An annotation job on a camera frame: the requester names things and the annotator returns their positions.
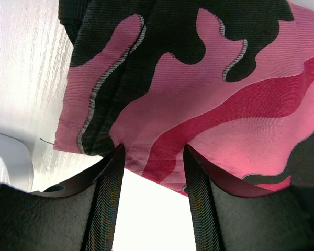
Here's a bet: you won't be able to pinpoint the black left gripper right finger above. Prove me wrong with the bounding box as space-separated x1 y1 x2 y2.
183 145 314 250

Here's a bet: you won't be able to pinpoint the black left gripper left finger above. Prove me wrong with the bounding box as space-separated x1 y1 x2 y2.
0 145 125 250

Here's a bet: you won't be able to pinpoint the pink camouflage trousers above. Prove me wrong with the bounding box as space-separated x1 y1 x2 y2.
54 1 314 193

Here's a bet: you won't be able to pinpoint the white clothes rack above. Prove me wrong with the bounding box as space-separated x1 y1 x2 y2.
0 134 34 192

